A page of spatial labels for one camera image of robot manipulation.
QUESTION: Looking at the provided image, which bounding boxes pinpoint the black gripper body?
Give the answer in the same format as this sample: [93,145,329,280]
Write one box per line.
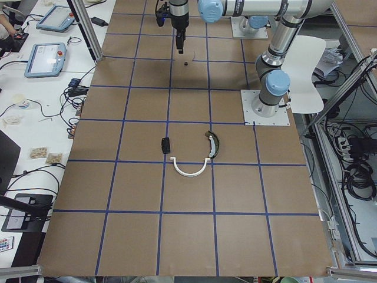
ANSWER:
[168,0,189,31]

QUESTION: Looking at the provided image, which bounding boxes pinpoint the black power adapter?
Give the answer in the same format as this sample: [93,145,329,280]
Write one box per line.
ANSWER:
[90,17,108,27]

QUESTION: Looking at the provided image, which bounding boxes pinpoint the small black brake pad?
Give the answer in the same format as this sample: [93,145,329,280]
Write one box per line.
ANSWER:
[161,137,171,154]

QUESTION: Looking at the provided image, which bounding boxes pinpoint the olive brake shoe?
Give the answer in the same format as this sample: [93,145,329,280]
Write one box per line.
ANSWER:
[205,130,220,159]

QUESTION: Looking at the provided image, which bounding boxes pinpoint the far blue teach pendant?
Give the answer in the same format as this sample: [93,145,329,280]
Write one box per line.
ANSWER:
[36,4,75,32]

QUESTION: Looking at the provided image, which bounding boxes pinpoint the blue teach pendant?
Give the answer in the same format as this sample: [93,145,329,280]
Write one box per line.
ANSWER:
[36,4,75,32]
[24,42,67,78]

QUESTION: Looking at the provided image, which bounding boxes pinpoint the white plastic chair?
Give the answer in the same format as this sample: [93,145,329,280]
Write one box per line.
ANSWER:
[282,35,326,114]

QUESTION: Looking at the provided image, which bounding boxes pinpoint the near blue teach pendant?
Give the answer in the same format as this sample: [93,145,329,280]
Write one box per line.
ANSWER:
[24,42,67,78]

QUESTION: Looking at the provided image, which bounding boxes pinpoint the white paper cup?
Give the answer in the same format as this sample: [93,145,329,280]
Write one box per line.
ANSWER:
[12,94,30,109]

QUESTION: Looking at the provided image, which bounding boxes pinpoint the bag of small parts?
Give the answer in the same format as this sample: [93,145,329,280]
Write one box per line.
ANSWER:
[29,147,48,159]

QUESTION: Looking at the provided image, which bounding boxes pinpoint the black monitor stand base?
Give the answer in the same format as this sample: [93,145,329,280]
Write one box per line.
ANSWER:
[1,193,53,232]

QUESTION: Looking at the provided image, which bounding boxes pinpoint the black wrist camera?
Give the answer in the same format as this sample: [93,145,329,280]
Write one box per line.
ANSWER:
[155,0,170,27]

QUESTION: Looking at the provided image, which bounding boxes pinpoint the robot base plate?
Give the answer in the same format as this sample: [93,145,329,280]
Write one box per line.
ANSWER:
[241,90,290,126]
[231,16,269,40]

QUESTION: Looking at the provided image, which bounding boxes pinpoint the aluminium frame post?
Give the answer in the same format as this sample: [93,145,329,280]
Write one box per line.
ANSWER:
[67,0,103,62]

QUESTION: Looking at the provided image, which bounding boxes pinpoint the white curved plastic bracket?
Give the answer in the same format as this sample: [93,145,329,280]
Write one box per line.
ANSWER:
[170,156,211,177]

